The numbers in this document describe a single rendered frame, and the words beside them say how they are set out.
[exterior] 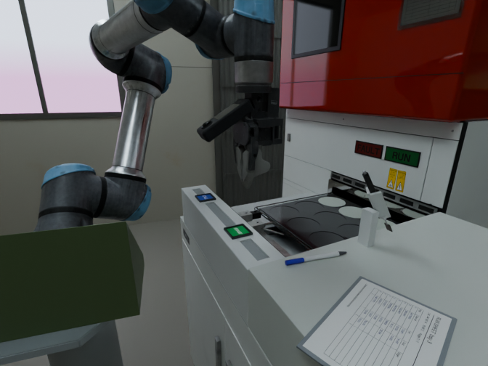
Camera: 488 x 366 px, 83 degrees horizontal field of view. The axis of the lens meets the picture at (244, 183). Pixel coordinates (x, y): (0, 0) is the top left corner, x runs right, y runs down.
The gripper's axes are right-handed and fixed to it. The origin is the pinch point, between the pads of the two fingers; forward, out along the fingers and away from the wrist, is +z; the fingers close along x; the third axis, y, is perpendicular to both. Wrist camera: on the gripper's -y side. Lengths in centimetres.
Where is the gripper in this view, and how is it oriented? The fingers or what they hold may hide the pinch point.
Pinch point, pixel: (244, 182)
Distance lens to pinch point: 60.0
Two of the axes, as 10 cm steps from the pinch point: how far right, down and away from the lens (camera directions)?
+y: 9.0, -1.4, 4.2
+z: 0.0, 9.5, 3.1
